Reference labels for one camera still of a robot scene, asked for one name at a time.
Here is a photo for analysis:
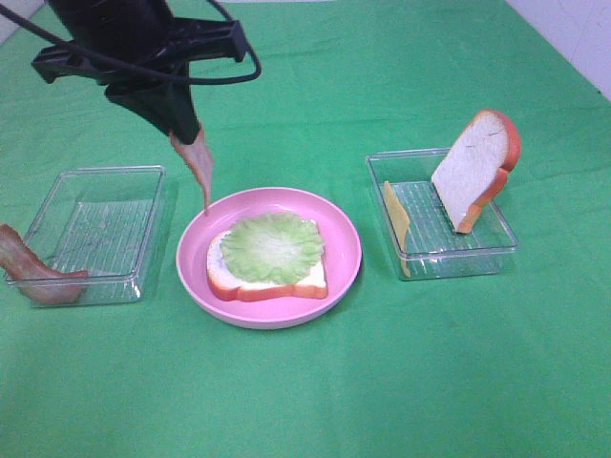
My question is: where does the yellow cheese slice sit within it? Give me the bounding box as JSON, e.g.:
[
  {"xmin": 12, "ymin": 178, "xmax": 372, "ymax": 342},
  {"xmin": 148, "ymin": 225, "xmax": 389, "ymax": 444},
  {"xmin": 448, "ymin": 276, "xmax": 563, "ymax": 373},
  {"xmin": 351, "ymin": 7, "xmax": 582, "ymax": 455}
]
[{"xmin": 383, "ymin": 180, "xmax": 411, "ymax": 254}]

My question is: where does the clear left plastic tray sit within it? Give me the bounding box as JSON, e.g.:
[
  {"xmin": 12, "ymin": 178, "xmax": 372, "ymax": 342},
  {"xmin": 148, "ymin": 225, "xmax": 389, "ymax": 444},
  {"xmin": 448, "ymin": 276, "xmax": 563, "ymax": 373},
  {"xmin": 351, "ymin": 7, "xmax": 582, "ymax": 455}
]
[{"xmin": 4, "ymin": 165, "xmax": 166, "ymax": 307}]

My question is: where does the green lettuce leaf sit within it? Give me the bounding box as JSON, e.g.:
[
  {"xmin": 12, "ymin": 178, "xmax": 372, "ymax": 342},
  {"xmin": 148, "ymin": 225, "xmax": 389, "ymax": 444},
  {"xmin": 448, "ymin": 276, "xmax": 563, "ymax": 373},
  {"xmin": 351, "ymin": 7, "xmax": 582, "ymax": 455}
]
[{"xmin": 220, "ymin": 212, "xmax": 325, "ymax": 284}]

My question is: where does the long bacon strip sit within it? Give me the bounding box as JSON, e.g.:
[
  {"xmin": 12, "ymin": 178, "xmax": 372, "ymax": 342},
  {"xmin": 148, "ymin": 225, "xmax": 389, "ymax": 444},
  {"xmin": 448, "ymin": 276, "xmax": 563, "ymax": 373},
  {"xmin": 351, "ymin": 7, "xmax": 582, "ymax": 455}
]
[{"xmin": 1, "ymin": 222, "xmax": 89, "ymax": 304}]

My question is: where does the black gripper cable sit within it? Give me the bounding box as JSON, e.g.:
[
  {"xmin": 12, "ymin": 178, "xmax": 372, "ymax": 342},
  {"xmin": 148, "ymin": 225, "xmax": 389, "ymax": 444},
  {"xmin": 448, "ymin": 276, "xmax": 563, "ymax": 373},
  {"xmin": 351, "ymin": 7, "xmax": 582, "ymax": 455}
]
[{"xmin": 0, "ymin": 0, "xmax": 263, "ymax": 87}]

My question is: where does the short bacon strip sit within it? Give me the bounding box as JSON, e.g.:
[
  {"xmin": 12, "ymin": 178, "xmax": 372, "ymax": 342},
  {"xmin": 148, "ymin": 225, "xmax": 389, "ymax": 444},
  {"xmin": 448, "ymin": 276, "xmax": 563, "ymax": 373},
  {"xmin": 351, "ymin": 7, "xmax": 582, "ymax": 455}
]
[{"xmin": 169, "ymin": 124, "xmax": 215, "ymax": 212}]

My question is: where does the clear plastic tray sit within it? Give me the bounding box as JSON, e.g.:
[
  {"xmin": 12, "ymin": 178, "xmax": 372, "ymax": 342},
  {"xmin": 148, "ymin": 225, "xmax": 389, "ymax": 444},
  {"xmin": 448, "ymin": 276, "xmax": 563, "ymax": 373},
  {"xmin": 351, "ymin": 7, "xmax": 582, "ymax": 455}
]
[
  {"xmin": 4, "ymin": 165, "xmax": 166, "ymax": 307},
  {"xmin": 366, "ymin": 148, "xmax": 518, "ymax": 281}
]

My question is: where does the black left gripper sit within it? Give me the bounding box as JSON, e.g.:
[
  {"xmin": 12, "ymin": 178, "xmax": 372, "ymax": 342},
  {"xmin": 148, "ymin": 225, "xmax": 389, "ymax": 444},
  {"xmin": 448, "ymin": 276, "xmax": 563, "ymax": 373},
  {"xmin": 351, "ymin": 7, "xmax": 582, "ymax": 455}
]
[{"xmin": 32, "ymin": 1, "xmax": 247, "ymax": 144}]

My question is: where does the toast bread slice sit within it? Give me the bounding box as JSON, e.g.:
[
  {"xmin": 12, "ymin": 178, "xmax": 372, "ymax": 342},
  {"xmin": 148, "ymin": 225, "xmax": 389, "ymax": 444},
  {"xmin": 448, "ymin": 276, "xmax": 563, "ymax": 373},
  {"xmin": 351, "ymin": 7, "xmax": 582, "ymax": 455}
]
[
  {"xmin": 432, "ymin": 109, "xmax": 521, "ymax": 234},
  {"xmin": 206, "ymin": 223, "xmax": 328, "ymax": 302}
]

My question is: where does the pink round plate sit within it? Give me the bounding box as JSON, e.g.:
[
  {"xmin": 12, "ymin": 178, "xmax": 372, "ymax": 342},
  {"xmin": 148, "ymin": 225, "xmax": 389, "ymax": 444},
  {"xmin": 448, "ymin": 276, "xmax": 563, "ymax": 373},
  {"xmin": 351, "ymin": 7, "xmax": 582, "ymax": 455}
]
[{"xmin": 176, "ymin": 187, "xmax": 362, "ymax": 329}]

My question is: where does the clear right plastic tray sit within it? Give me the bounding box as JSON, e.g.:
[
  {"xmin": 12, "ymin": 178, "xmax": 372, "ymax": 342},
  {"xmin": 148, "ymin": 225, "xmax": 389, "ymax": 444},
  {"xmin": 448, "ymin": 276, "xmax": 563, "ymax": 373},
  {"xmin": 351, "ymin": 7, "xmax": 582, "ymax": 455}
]
[{"xmin": 366, "ymin": 148, "xmax": 518, "ymax": 281}]

